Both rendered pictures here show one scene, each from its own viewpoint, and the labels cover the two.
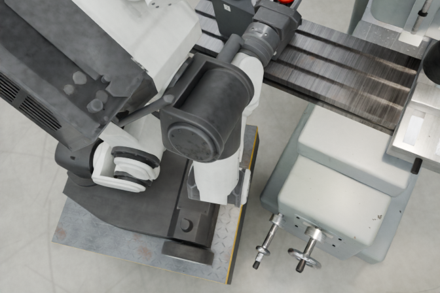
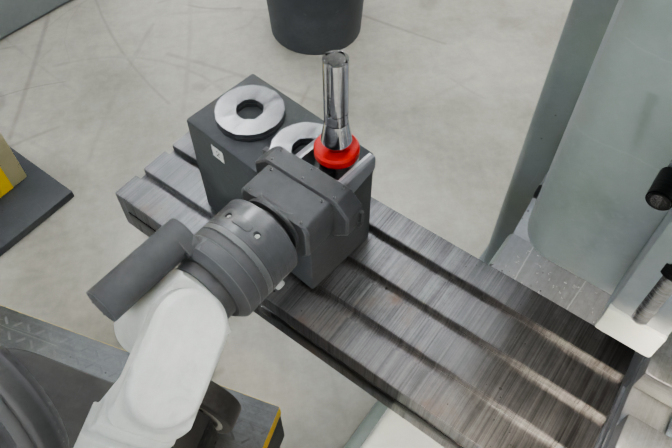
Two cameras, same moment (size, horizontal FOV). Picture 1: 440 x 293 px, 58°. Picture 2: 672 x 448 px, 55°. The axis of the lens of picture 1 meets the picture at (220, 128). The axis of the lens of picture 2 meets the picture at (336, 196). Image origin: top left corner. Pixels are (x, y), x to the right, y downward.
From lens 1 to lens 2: 0.40 m
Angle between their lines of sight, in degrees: 14
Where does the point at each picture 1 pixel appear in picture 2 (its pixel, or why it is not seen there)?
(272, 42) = (270, 258)
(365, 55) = (513, 314)
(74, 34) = not seen: outside the picture
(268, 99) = not seen: hidden behind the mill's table
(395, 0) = (597, 217)
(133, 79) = not seen: outside the picture
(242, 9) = (247, 164)
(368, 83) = (511, 384)
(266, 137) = (307, 422)
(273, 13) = (294, 186)
